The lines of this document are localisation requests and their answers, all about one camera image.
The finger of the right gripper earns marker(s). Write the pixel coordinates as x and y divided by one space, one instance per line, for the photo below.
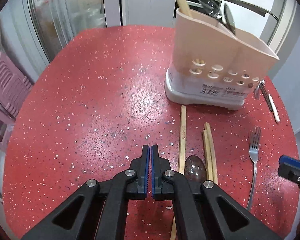
289 168

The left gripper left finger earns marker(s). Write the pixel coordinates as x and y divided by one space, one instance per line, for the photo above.
97 210

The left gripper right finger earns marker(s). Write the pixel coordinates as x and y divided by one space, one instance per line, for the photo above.
203 210

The silver dinner fork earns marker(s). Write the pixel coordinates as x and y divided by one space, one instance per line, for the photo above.
254 140

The long plain wooden chopstick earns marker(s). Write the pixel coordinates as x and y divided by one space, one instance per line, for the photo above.
182 140

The dark brown spoon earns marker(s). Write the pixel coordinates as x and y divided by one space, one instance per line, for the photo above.
195 169

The bamboo chopstick left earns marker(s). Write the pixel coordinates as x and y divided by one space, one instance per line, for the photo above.
208 160

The small ornate silver fork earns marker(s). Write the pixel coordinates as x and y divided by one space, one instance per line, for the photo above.
257 92

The beige cutlery holder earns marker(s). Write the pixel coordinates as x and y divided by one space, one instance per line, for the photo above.
212 66

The pink plastic stool stack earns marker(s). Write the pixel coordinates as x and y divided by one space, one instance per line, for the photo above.
14 88

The glass sliding door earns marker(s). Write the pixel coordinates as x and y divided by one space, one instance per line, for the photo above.
57 22

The white handled spoon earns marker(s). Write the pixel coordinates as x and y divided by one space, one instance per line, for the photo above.
275 112

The dark handled small spoon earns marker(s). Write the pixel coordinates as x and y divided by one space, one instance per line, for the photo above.
265 94

